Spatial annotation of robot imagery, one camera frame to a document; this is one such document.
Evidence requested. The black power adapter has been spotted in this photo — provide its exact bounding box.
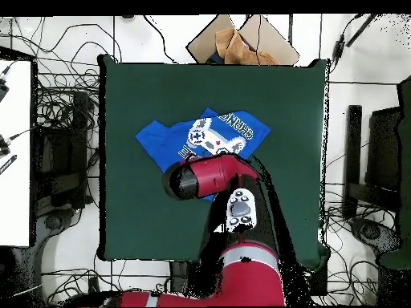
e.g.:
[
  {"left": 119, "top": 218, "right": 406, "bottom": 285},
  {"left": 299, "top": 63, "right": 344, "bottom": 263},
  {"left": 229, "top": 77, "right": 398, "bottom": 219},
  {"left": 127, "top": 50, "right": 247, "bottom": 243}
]
[{"left": 332, "top": 34, "right": 347, "bottom": 63}]

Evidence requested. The black cable tangle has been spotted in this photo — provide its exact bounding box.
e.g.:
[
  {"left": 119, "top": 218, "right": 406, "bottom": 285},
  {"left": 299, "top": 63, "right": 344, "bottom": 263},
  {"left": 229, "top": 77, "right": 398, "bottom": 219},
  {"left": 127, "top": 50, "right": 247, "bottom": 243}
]
[
  {"left": 307, "top": 192, "right": 380, "bottom": 306},
  {"left": 41, "top": 265, "right": 171, "bottom": 306},
  {"left": 31, "top": 15, "right": 124, "bottom": 110}
]

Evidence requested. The tan towel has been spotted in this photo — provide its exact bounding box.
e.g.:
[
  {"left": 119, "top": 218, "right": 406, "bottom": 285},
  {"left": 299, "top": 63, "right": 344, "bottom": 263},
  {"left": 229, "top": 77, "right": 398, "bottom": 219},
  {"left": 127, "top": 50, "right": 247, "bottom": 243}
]
[{"left": 214, "top": 27, "right": 280, "bottom": 66}]

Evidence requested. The blue printed t-shirt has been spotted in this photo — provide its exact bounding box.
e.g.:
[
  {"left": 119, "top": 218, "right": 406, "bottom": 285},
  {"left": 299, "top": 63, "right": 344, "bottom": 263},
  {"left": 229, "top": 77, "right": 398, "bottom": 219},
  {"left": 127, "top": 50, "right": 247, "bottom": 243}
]
[{"left": 134, "top": 107, "right": 272, "bottom": 202}]

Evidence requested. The green draped cloth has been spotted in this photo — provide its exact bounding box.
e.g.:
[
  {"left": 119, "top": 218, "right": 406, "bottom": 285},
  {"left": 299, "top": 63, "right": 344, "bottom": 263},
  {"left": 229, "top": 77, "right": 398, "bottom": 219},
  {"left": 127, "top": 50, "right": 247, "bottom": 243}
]
[{"left": 378, "top": 76, "right": 411, "bottom": 270}]

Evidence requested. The brown cardboard box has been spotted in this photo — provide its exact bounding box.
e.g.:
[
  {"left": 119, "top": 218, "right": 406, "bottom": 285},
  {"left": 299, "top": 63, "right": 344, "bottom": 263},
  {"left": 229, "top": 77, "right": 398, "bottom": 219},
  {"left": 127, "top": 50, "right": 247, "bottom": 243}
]
[{"left": 185, "top": 14, "right": 301, "bottom": 66}]

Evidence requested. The thin black rod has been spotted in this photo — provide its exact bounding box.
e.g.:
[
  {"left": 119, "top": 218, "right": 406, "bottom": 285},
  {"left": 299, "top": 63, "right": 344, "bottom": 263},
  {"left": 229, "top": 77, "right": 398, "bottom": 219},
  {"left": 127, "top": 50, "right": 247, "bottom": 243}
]
[{"left": 344, "top": 13, "right": 380, "bottom": 48}]

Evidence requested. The long black cable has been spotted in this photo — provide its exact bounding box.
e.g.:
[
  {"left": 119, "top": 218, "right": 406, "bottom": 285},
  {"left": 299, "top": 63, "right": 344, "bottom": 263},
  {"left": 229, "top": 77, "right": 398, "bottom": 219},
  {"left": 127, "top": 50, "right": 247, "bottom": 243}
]
[{"left": 143, "top": 14, "right": 177, "bottom": 64}]

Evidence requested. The white desk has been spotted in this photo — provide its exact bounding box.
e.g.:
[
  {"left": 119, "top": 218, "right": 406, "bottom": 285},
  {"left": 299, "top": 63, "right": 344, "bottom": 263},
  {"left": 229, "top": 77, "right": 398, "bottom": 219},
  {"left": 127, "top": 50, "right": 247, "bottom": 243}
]
[{"left": 0, "top": 59, "right": 33, "bottom": 248}]

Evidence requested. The dark green table cloth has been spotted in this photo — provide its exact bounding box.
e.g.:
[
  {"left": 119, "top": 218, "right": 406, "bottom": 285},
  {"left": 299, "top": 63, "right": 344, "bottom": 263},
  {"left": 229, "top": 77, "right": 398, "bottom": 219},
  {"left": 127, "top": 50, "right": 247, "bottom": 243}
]
[{"left": 96, "top": 53, "right": 331, "bottom": 270}]

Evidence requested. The black striped bar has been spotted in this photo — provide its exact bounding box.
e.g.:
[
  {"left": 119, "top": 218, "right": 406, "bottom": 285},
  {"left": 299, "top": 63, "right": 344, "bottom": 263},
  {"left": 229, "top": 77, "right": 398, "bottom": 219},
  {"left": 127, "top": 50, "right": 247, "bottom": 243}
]
[{"left": 0, "top": 154, "right": 18, "bottom": 176}]

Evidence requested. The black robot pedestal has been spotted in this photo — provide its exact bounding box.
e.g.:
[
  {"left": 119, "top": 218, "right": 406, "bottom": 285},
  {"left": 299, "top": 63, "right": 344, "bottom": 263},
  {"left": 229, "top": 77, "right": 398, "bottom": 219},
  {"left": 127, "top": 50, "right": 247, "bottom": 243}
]
[{"left": 169, "top": 260, "right": 193, "bottom": 294}]

